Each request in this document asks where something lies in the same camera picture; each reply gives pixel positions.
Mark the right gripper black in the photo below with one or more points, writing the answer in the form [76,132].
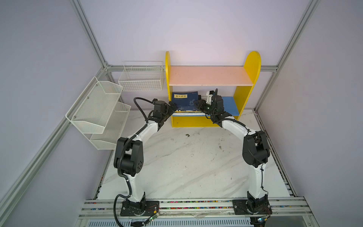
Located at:
[201,104]

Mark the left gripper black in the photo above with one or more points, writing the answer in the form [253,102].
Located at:
[170,110]

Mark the white portfolio book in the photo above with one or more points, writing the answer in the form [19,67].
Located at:
[188,114]

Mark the navy book yellow label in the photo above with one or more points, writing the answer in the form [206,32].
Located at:
[185,101]

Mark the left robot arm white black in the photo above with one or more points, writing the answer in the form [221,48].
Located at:
[129,155]

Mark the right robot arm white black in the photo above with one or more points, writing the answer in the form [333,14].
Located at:
[255,150]

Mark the yellow bookshelf pink blue shelves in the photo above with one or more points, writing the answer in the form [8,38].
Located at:
[244,78]

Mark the white mesh two-tier rack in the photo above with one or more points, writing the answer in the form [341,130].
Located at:
[99,114]

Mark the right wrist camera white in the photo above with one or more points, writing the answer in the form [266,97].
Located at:
[210,94]

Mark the white wire basket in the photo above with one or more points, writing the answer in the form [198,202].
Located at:
[143,78]

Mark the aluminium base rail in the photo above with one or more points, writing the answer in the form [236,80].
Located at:
[226,212]

